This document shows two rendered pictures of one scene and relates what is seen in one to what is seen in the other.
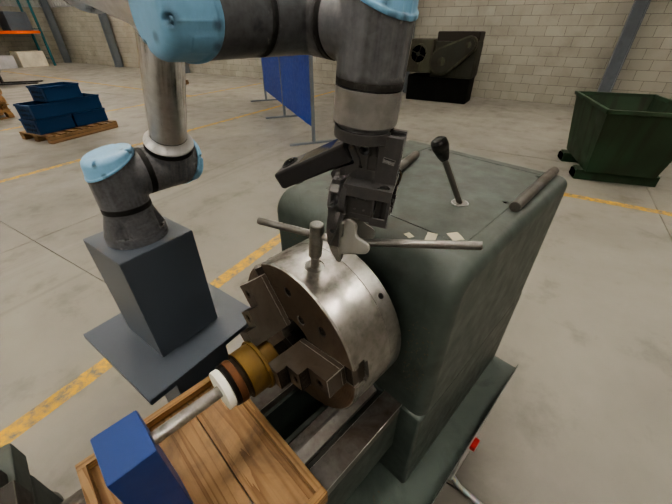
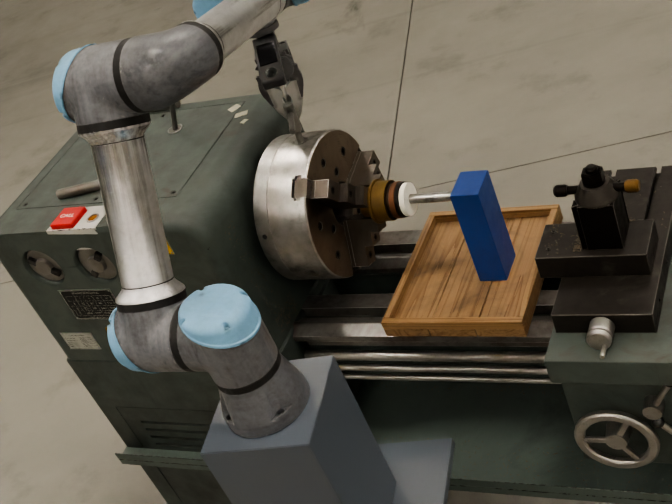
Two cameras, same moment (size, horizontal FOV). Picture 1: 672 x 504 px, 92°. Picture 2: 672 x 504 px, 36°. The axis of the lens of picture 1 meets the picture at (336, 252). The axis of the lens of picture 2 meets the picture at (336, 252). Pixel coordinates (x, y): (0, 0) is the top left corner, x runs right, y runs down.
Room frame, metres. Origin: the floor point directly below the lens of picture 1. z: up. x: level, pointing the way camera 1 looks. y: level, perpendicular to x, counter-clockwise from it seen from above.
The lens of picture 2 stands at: (0.76, 1.89, 2.22)
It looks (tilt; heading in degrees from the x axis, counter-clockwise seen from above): 34 degrees down; 261
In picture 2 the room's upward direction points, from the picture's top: 25 degrees counter-clockwise
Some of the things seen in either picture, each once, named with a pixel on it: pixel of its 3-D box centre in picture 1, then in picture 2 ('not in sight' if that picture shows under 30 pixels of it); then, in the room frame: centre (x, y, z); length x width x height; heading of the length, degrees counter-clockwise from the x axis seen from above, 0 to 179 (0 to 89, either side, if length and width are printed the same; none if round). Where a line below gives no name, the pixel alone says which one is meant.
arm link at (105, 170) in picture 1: (118, 175); (224, 333); (0.76, 0.54, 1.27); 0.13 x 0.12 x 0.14; 137
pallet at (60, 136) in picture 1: (62, 109); not in sight; (6.05, 4.76, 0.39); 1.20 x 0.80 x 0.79; 157
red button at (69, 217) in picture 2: not in sight; (69, 219); (0.93, -0.11, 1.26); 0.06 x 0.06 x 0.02; 45
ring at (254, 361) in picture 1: (250, 369); (385, 200); (0.35, 0.15, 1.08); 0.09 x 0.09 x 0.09; 45
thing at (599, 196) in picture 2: not in sight; (596, 188); (0.08, 0.53, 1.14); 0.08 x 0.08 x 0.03
